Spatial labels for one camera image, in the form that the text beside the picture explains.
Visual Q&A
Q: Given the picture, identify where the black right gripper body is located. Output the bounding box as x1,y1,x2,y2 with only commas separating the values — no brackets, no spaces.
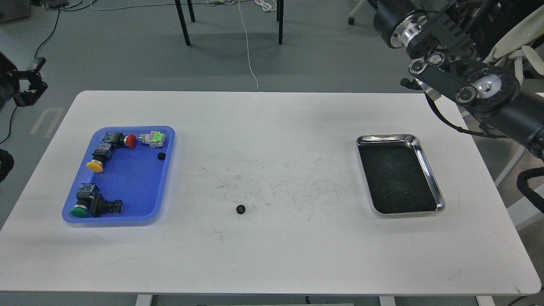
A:
373,0,428,48

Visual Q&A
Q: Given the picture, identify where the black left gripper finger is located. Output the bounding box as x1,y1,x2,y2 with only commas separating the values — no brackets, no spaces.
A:
12,57,48,107

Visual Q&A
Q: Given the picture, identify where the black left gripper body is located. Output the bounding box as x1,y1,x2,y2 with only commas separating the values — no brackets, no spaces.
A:
0,54,20,109

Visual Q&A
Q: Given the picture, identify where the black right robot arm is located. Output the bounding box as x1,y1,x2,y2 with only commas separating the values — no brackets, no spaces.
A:
369,0,543,159

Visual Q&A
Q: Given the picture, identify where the red mushroom push button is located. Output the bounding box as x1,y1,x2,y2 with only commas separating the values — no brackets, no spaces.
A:
101,132,138,149

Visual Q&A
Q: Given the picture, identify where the black chair leg right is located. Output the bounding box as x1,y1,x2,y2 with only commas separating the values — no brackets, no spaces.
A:
276,0,284,45

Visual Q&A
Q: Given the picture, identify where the black chair leg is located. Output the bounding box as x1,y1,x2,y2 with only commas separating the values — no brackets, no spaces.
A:
174,0,196,46
276,0,284,45

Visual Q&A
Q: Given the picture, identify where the beige cloth on chair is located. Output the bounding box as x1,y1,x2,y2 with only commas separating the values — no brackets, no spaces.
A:
483,6,544,68

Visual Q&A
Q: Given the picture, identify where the blue plastic tray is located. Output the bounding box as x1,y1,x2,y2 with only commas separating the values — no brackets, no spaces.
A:
62,126,176,227

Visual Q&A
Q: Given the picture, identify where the steel tray with black mat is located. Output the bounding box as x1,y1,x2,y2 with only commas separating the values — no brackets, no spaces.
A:
356,134,446,217

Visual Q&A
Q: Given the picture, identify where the black chair leg left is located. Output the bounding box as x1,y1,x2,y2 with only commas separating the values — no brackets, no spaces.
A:
174,0,196,46

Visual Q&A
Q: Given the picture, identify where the black floor cable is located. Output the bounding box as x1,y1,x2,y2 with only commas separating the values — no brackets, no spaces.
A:
0,0,92,145

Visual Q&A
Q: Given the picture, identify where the yellow push button switch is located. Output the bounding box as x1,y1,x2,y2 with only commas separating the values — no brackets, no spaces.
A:
87,142,114,173

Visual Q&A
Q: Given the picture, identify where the green push button switch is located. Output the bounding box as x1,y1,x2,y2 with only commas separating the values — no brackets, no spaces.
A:
70,183,99,218

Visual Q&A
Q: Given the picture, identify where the black switch contact block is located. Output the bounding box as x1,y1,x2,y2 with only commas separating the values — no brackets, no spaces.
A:
90,193,123,218

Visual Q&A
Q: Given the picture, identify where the grey switch with green label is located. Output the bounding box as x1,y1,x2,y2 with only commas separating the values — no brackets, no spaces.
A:
138,130,166,148

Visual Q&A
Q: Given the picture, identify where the white floor cable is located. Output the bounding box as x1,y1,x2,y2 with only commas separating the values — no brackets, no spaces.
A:
206,0,278,92

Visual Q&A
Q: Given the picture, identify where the white chair frame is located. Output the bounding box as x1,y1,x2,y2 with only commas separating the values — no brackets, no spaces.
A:
495,45,544,232

